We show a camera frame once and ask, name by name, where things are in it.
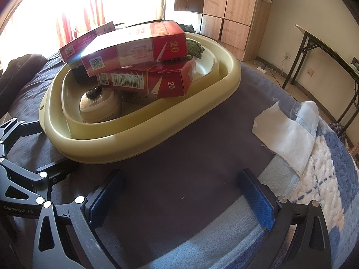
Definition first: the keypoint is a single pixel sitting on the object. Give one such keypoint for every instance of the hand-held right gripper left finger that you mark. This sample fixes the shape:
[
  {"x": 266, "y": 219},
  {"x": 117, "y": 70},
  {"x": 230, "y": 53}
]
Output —
[{"x": 103, "y": 199}]

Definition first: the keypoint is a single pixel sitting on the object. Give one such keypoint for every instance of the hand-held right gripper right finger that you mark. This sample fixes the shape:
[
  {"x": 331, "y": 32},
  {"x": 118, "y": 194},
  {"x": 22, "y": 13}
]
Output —
[{"x": 258, "y": 199}]

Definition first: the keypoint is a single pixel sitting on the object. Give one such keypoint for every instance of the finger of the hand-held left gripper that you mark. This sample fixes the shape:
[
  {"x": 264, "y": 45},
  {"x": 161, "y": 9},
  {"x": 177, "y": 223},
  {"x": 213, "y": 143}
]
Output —
[
  {"x": 25, "y": 127},
  {"x": 60, "y": 169}
]

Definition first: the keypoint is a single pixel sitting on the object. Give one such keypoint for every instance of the pale yellow plastic basin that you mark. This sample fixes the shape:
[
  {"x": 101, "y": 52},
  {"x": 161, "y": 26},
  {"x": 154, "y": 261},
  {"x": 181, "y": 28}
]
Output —
[{"x": 168, "y": 123}]

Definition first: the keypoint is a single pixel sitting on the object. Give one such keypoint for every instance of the red carton box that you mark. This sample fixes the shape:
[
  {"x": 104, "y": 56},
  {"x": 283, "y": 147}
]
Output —
[
  {"x": 81, "y": 43},
  {"x": 168, "y": 81},
  {"x": 134, "y": 50}
]

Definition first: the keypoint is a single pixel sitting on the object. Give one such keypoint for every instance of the dark cloth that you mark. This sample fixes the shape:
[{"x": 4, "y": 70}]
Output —
[{"x": 19, "y": 70}]

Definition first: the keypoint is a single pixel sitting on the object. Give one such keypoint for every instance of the dark grey bedsheet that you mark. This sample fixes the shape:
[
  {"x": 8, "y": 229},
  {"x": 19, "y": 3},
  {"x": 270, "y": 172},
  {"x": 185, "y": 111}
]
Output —
[{"x": 168, "y": 179}]

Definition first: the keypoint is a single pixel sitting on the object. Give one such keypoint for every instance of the white cloth piece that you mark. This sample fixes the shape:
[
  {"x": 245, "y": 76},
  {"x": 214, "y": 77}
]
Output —
[{"x": 280, "y": 134}]

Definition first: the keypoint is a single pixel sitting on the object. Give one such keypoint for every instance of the cream jar with black knob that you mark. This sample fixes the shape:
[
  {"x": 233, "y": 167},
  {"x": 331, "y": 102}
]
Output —
[{"x": 98, "y": 105}]

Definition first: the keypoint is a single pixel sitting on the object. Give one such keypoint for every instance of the blue and white blanket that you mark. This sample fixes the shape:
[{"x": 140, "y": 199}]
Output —
[{"x": 322, "y": 159}]

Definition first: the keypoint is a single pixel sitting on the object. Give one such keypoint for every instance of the white power strip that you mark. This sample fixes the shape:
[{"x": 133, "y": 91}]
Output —
[{"x": 262, "y": 68}]

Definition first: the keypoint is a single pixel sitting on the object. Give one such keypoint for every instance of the red and white curtain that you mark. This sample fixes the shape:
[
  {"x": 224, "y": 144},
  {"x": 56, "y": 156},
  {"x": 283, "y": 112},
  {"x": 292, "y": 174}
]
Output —
[{"x": 95, "y": 0}]

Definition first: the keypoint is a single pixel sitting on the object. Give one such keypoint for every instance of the green leaf-shaped cloth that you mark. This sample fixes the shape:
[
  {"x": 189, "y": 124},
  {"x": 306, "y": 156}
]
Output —
[{"x": 195, "y": 49}]

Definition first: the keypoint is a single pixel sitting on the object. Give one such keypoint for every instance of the folding table with black legs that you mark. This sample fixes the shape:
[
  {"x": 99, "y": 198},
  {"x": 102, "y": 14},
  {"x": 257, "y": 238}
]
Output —
[{"x": 328, "y": 46}]

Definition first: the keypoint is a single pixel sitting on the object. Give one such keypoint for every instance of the wooden wardrobe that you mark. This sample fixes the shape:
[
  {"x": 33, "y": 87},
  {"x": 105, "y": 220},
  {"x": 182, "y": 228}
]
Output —
[{"x": 235, "y": 11}]

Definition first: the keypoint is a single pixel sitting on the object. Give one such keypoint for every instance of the wall socket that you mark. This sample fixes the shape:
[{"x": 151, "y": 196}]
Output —
[
  {"x": 286, "y": 55},
  {"x": 309, "y": 72}
]

